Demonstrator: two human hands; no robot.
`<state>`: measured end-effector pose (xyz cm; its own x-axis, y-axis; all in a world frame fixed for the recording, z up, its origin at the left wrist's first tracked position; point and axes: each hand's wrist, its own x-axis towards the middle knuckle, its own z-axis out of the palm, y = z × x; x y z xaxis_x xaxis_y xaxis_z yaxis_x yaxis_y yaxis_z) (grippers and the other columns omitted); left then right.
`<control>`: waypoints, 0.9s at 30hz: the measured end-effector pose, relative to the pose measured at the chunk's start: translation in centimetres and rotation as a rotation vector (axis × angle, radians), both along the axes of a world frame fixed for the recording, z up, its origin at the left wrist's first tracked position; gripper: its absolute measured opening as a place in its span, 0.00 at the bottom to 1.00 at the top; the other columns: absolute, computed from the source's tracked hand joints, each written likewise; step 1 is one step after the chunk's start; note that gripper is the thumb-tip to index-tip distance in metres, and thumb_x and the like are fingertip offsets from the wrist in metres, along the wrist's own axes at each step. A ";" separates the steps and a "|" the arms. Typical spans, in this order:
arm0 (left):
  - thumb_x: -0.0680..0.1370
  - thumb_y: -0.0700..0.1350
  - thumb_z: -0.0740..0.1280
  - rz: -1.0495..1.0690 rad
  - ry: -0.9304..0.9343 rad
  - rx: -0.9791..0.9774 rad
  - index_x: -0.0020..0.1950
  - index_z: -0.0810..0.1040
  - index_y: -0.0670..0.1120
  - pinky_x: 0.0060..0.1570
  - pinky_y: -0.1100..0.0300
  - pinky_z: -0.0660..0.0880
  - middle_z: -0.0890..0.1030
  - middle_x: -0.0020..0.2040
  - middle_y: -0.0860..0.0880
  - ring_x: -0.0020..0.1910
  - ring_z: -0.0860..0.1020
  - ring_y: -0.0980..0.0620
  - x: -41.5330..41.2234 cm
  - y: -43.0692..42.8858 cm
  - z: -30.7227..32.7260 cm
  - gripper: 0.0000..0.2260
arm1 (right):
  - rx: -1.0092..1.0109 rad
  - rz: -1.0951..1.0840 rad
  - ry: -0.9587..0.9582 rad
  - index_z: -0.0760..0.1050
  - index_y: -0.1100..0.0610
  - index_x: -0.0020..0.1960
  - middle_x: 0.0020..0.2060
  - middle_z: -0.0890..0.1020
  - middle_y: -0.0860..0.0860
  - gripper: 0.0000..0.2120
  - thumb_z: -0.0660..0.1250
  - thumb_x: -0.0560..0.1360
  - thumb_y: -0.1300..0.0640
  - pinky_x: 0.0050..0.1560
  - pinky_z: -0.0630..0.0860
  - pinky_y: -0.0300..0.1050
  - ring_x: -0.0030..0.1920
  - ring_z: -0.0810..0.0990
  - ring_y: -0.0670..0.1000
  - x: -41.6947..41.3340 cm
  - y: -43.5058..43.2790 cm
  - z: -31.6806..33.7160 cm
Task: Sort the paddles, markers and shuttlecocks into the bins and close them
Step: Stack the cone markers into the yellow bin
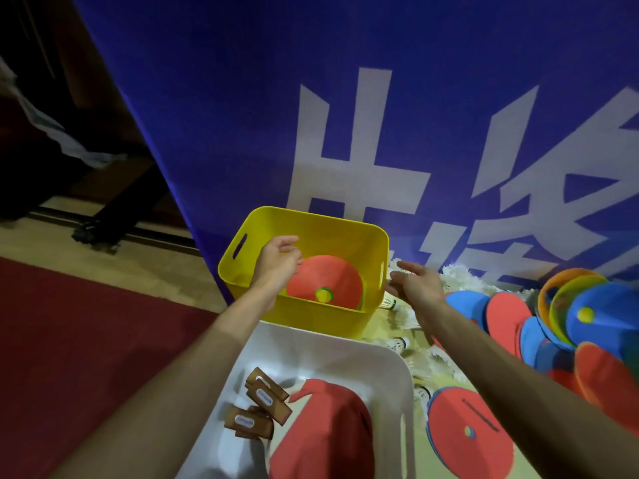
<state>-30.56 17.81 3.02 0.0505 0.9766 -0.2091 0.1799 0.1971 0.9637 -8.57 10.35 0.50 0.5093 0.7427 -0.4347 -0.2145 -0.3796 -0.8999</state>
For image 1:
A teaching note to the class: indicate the person's right hand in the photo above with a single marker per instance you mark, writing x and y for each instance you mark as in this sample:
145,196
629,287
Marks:
424,291

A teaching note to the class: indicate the person's left hand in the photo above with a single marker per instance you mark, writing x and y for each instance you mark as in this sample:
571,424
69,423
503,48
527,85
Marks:
272,266

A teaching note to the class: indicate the person's right thumb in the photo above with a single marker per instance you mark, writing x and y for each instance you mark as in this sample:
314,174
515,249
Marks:
412,267

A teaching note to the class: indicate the person's left fingers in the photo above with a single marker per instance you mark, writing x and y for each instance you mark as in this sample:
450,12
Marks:
293,258

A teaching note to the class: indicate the person's right forearm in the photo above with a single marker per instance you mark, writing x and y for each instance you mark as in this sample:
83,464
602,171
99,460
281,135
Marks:
524,394

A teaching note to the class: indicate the person's left forearm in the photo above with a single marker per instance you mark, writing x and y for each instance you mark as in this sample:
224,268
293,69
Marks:
179,384

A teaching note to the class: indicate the red disc cone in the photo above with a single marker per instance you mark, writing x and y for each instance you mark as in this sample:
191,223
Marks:
329,276

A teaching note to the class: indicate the pile of white shuttlecocks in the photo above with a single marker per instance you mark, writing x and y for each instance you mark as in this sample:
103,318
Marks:
464,276

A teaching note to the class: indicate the yellow plastic basket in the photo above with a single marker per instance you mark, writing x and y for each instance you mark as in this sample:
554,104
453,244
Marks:
304,321

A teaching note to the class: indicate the white plastic basket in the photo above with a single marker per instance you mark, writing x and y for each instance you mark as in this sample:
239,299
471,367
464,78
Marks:
319,356

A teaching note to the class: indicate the pile of coloured disc cones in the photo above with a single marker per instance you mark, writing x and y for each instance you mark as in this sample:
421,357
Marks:
504,314

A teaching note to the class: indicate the brown wooden block white label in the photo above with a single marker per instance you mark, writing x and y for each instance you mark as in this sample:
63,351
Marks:
247,422
272,383
267,400

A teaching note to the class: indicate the dark furniture leg with caster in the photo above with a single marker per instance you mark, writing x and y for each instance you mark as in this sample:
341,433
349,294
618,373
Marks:
127,204

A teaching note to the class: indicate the blue banner with white print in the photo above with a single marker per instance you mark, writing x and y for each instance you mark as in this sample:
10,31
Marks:
224,94

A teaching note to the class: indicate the red cap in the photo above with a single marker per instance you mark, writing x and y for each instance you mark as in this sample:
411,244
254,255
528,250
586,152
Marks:
324,433

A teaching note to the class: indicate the white cloth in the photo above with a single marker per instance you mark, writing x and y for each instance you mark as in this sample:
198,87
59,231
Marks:
60,137

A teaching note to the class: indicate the dark metal floor rail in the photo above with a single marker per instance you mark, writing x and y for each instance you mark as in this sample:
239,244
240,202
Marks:
154,237

